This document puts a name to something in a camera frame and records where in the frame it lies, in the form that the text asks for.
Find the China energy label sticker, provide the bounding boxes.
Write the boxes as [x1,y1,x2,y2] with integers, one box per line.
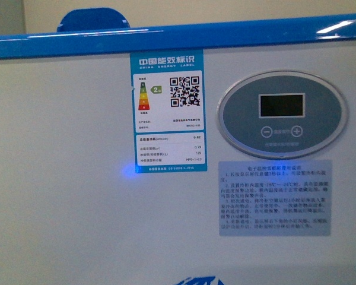
[130,50,207,173]

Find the oval temperature control panel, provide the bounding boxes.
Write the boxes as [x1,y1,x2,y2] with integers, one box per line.
[217,71,348,160]

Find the grey instruction sticker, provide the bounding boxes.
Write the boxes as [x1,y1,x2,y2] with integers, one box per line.
[218,160,332,237]

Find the white blue chest freezer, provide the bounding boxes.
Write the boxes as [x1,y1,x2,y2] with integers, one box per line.
[0,14,356,284]

